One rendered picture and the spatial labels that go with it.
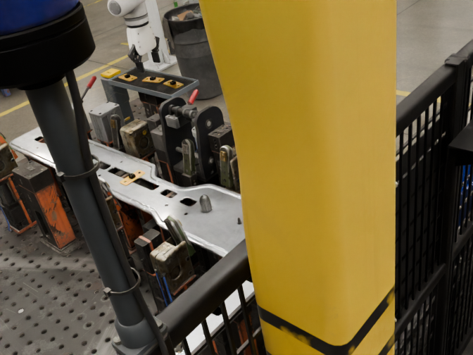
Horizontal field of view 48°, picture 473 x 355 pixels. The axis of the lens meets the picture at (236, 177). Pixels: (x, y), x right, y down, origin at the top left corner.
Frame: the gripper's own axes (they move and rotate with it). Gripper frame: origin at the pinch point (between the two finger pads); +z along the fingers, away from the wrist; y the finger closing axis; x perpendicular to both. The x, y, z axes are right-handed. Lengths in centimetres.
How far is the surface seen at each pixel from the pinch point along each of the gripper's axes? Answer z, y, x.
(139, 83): 6.1, 3.6, -3.9
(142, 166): 22.1, 31.3, 15.6
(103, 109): 11.1, 17.0, -11.8
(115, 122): 13.2, 20.8, -2.7
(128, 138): 16.9, 24.1, 4.8
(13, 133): 122, -97, -276
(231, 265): -33, 109, 109
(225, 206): 22, 41, 55
